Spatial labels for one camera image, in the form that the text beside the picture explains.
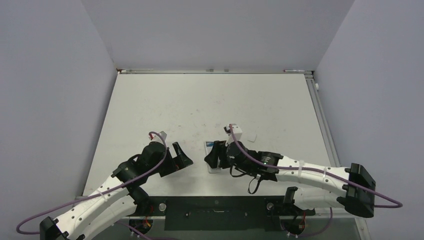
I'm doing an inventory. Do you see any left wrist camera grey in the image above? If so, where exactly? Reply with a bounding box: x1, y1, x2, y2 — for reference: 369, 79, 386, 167
159, 131, 167, 140

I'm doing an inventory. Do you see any aluminium frame rail right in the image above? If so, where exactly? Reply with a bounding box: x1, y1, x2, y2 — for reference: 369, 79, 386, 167
304, 71, 341, 167

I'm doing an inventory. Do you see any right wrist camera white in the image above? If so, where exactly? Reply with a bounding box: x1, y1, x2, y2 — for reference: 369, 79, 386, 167
224, 123, 243, 146

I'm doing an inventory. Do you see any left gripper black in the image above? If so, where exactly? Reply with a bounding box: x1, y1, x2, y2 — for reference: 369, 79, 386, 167
147, 142, 192, 177

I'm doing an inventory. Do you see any aluminium frame rail back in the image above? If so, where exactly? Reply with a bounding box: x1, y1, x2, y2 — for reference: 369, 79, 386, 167
117, 68, 313, 75

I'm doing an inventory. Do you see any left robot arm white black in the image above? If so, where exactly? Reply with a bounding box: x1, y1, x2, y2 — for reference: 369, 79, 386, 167
39, 141, 194, 240

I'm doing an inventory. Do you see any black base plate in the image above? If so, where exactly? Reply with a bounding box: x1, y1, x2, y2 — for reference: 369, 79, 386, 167
132, 195, 316, 231

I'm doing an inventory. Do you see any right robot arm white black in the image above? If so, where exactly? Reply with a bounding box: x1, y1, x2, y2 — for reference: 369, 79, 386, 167
204, 141, 376, 218

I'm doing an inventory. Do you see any white battery cover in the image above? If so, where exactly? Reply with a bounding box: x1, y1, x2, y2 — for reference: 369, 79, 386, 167
246, 133, 257, 143

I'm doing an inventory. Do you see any aluminium frame rail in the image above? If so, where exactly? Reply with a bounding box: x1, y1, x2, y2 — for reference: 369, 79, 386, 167
304, 71, 341, 167
117, 68, 313, 75

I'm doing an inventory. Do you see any white remote control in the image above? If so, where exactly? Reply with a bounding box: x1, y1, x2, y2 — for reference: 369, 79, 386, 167
204, 140, 222, 174

